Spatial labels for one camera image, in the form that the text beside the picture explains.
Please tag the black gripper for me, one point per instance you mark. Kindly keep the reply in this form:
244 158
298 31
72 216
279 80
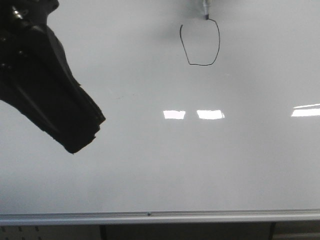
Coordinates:
35 75

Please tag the black whiteboard marker with tape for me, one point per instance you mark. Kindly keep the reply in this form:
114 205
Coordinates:
206 8

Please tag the grey pegboard panel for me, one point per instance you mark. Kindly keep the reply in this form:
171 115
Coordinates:
52 232

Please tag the white whiteboard with aluminium frame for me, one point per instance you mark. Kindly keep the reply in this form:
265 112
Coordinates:
206 120

